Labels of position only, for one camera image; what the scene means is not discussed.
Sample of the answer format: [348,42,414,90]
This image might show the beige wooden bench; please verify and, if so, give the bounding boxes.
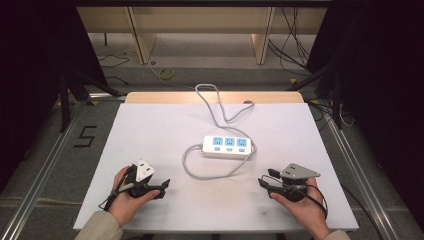
[76,6,328,66]

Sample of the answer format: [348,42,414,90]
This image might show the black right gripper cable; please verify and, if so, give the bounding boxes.
[261,174,330,220]

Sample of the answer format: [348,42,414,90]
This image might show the thin white floor cable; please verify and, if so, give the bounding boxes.
[149,65,198,90]

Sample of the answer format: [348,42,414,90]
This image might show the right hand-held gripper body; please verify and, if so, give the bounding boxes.
[279,162,321,203]

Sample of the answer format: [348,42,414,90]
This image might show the black metal stand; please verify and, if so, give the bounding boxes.
[287,59,346,130]
[57,65,122,134]

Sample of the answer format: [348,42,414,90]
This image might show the white foam board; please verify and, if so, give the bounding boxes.
[72,102,360,234]

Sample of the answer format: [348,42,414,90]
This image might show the grey power strip cable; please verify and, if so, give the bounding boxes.
[181,83,258,181]

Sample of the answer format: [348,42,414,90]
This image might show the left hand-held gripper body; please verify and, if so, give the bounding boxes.
[125,159,156,199]

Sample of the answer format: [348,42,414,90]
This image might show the white power strip blue sockets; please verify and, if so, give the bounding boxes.
[201,134,253,160]

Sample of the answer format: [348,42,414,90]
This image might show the person's left hand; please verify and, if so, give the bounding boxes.
[107,165,161,228]

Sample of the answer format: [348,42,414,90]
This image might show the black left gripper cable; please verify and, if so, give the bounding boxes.
[97,165,135,212]

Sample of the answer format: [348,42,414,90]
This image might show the aluminium floor rail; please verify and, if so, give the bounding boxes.
[0,99,88,240]
[323,113,402,240]

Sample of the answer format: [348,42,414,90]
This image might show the person's right hand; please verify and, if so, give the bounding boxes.
[269,177,330,235]

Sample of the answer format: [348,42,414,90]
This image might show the wooden table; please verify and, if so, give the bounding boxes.
[124,91,305,105]

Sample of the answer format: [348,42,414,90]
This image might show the yellow tape roll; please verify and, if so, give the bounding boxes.
[157,67,176,81]

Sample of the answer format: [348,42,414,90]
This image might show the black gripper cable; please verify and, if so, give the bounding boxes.
[97,165,135,212]
[261,174,330,220]

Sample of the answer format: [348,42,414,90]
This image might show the bundle of black cables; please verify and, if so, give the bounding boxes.
[267,6,318,78]

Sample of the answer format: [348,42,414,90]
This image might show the thin black floor cable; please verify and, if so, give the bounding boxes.
[97,53,131,86]

